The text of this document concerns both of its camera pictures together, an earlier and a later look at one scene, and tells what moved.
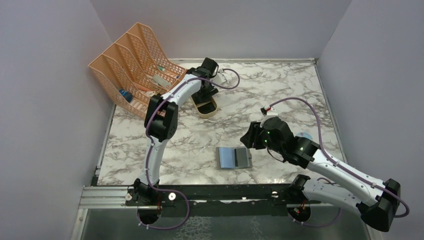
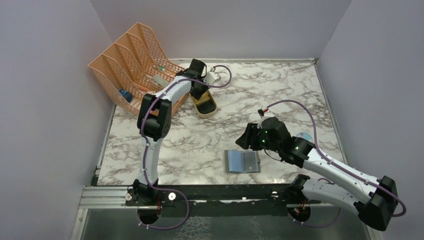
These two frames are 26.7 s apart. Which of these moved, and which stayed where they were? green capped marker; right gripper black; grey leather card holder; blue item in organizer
Moved: grey leather card holder
Stayed: right gripper black; green capped marker; blue item in organizer
